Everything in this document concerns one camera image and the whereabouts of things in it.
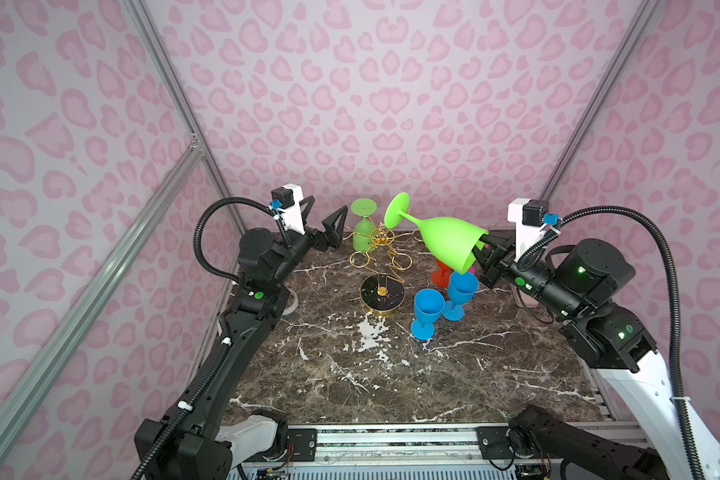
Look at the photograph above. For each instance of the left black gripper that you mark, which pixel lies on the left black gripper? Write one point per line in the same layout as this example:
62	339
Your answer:
333	237

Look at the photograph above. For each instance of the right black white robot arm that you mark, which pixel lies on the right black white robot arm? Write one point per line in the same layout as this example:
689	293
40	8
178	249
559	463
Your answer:
612	341

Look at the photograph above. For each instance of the red wine glass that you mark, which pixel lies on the red wine glass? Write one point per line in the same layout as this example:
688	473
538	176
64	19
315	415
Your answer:
441	276

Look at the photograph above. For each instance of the blue wine glass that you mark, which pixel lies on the blue wine glass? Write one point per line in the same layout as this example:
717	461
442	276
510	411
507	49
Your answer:
428	308
461	289

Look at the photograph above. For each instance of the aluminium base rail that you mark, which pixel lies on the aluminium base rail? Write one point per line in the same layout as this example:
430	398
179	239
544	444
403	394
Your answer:
395	451

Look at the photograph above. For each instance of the gold wire glass rack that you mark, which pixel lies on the gold wire glass rack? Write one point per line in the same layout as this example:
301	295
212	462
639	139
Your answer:
383	290

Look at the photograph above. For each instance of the clear tape roll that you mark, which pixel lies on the clear tape roll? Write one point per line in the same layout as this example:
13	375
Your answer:
291	304

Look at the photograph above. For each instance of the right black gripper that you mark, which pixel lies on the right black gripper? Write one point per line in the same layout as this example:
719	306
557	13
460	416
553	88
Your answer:
500	244

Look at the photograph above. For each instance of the green wine glass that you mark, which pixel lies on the green wine glass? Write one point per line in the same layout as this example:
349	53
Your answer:
449	240
364	208

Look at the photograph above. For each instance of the pink rectangular block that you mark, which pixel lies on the pink rectangular block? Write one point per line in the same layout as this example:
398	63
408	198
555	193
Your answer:
521	299

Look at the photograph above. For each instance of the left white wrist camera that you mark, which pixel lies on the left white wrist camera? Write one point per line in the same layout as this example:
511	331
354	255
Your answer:
286	203

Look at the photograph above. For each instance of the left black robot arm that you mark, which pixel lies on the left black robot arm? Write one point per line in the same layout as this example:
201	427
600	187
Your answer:
184	444

